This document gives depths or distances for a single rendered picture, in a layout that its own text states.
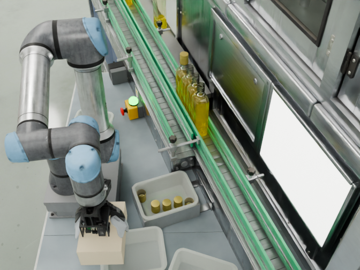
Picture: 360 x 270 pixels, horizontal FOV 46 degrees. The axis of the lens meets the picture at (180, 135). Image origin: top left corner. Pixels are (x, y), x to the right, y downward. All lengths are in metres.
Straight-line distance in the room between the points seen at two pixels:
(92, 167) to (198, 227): 0.79
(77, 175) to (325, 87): 0.66
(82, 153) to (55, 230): 0.78
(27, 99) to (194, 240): 0.83
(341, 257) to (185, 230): 1.11
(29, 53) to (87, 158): 0.43
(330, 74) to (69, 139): 0.66
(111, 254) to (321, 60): 0.77
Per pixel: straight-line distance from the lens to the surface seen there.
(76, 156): 0.98
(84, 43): 1.30
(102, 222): 1.13
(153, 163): 1.85
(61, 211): 1.71
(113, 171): 1.71
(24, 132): 1.09
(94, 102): 1.42
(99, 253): 1.22
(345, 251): 0.58
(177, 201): 1.65
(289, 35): 1.32
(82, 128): 1.06
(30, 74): 1.22
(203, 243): 1.64
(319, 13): 1.20
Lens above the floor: 2.18
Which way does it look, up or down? 47 degrees down
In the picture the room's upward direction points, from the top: straight up
